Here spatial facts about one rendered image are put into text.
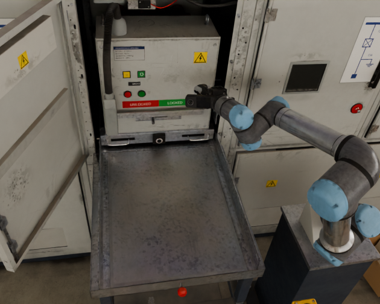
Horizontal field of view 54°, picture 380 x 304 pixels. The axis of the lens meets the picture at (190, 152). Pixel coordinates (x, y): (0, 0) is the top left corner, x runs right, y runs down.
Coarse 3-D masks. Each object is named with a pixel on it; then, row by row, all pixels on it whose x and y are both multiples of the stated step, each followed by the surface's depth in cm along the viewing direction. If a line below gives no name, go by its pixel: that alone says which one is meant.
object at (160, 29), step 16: (96, 16) 156; (128, 16) 158; (144, 16) 159; (160, 16) 160; (176, 16) 161; (192, 16) 163; (96, 32) 145; (128, 32) 147; (144, 32) 148; (160, 32) 149; (176, 32) 150; (192, 32) 151; (208, 32) 152
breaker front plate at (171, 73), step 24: (168, 48) 148; (192, 48) 150; (216, 48) 152; (120, 72) 152; (168, 72) 155; (192, 72) 157; (120, 96) 159; (144, 96) 161; (168, 96) 163; (120, 120) 168; (144, 120) 170; (168, 120) 173; (192, 120) 175
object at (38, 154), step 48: (48, 0) 117; (0, 48) 101; (48, 48) 121; (0, 96) 102; (48, 96) 132; (0, 144) 110; (48, 144) 139; (0, 192) 115; (48, 192) 146; (0, 240) 115
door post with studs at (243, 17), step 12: (240, 0) 136; (252, 0) 136; (240, 12) 139; (252, 12) 139; (240, 24) 142; (240, 36) 145; (240, 48) 149; (240, 60) 152; (228, 72) 156; (240, 72) 156; (228, 84) 160; (240, 84) 161; (228, 132) 178; (228, 144) 184
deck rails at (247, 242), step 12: (216, 144) 180; (216, 156) 176; (108, 168) 166; (216, 168) 170; (228, 168) 162; (108, 180) 160; (228, 180) 163; (108, 192) 155; (228, 192) 160; (108, 204) 151; (228, 204) 155; (240, 204) 148; (108, 216) 147; (240, 216) 149; (108, 228) 142; (240, 228) 147; (108, 240) 138; (240, 240) 142; (252, 240) 136; (108, 252) 135; (252, 252) 137; (108, 264) 131; (252, 264) 135; (108, 276) 128; (108, 288) 125
